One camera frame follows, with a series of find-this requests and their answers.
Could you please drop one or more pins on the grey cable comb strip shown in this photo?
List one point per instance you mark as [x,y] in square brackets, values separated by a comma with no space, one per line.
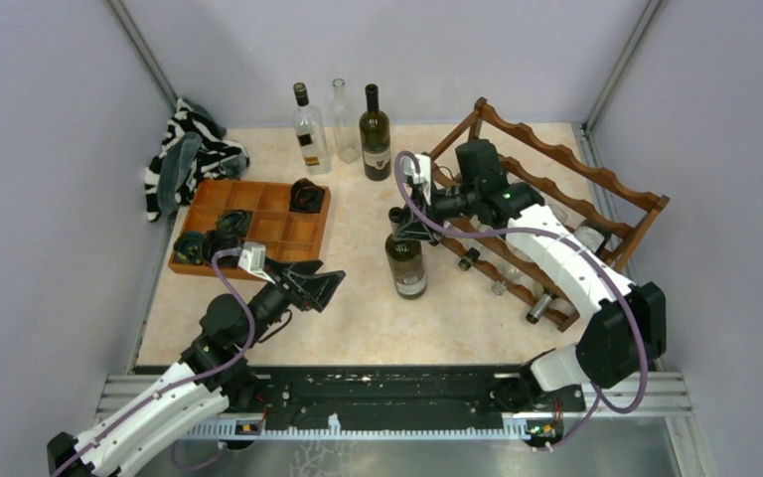
[228,429]

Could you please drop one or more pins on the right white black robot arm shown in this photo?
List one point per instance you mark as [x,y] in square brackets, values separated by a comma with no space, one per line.
[625,321]

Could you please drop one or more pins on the clear square spirit bottle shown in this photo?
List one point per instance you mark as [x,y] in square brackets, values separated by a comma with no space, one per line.
[310,133]

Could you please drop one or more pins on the zebra striped cloth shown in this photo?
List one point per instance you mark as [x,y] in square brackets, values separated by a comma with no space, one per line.
[218,158]

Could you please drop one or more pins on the brown wooden wine rack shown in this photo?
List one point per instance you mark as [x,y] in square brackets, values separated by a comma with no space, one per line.
[624,240]

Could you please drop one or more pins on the orange wooden compartment tray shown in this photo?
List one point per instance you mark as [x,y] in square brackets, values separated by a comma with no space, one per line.
[287,236]

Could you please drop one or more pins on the olive wine bottle grey cap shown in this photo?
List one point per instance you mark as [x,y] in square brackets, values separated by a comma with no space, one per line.
[593,236]

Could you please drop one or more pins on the teal rolled sock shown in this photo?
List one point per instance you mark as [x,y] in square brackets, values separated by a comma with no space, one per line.
[188,248]

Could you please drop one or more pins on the dark wine bottle black cap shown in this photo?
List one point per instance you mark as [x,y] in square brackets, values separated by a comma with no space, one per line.
[375,137]

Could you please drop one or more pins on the grey blue cloth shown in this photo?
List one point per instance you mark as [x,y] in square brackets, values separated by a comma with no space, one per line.
[175,169]

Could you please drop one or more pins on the dark rolled sock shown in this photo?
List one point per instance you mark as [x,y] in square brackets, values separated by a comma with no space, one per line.
[235,223]
[217,240]

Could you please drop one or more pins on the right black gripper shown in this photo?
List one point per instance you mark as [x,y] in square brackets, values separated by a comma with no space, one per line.
[414,229]

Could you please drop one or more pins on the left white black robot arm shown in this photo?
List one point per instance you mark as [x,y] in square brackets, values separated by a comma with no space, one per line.
[210,377]

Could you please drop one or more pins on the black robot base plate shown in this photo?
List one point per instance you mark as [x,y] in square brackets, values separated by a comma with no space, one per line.
[396,398]

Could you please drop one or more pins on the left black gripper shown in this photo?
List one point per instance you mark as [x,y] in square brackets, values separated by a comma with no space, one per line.
[304,286]

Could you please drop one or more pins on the dark rolled sock middle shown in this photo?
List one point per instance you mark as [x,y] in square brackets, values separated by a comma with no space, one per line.
[235,223]

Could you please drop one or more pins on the slim clear glass bottle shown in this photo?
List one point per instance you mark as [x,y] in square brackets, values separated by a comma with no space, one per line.
[511,274]

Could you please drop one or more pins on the dark rolled sock front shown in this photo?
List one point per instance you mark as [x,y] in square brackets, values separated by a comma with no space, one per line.
[217,240]

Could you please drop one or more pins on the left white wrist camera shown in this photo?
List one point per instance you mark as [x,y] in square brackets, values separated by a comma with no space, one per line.
[252,260]

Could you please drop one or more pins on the black rolled sock top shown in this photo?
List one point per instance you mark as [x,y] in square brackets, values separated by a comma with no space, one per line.
[306,197]

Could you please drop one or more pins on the dark green wine bottle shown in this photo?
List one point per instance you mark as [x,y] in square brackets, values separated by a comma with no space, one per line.
[405,260]

